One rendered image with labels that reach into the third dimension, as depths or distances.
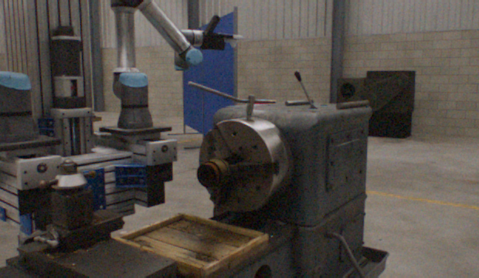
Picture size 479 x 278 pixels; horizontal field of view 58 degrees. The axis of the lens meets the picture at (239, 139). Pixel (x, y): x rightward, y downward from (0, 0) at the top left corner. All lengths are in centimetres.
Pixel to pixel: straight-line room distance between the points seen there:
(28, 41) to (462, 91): 1017
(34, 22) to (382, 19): 1037
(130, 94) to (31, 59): 39
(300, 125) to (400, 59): 1000
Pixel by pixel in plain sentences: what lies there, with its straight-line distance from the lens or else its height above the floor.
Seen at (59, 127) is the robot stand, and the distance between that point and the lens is 181.
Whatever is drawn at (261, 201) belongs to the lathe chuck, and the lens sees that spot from 140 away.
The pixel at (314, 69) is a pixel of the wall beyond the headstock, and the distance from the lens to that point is 1213.
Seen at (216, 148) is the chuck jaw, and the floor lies 115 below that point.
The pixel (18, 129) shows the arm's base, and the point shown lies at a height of 120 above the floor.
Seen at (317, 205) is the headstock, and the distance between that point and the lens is 152.
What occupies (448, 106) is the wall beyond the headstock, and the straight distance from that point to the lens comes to 1122.
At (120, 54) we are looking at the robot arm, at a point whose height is 147.
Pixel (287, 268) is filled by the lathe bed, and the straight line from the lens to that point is 155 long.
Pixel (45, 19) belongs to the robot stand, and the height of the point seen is 160.
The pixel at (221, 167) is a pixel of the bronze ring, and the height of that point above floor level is 110.
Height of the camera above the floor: 138
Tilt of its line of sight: 8 degrees down
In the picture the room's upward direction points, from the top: straight up
